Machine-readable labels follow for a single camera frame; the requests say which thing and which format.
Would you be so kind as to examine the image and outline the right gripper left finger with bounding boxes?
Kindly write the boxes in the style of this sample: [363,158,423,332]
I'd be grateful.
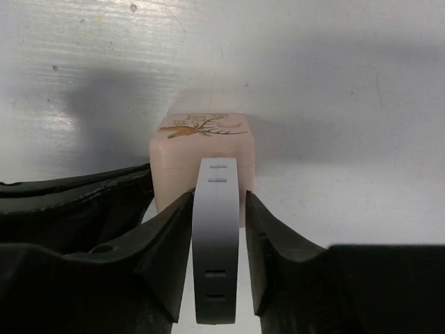
[1,192,193,333]

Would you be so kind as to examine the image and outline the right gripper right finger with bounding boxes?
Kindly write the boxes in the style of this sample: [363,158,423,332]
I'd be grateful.
[246,192,444,333]

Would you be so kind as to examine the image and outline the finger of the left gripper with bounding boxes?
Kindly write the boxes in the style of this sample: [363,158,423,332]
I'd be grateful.
[1,164,154,254]

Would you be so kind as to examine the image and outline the white plug adapter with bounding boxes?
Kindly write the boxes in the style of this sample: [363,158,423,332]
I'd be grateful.
[191,158,240,325]

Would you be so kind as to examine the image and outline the pink cube socket adapter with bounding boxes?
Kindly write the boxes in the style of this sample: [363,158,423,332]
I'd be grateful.
[149,113,255,228]

